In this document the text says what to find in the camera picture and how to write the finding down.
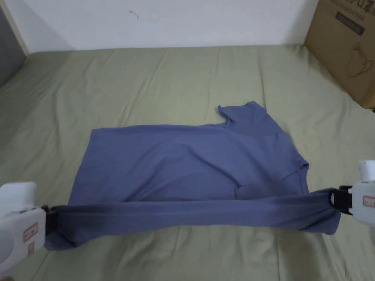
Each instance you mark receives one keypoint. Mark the person's left hand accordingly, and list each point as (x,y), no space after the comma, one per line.
(5,279)

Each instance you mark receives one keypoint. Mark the brown cardboard carton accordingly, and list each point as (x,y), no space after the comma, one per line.
(345,49)

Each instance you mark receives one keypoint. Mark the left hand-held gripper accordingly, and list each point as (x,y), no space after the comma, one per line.
(17,228)

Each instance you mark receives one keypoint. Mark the grey padded headboard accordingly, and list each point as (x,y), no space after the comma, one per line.
(8,49)

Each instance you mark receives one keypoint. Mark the bed with pale green sheet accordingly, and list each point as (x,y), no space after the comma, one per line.
(181,76)

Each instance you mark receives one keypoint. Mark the dark blue shirt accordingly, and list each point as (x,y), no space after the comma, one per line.
(187,175)

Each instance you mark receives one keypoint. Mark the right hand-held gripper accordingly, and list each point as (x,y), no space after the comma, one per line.
(363,202)

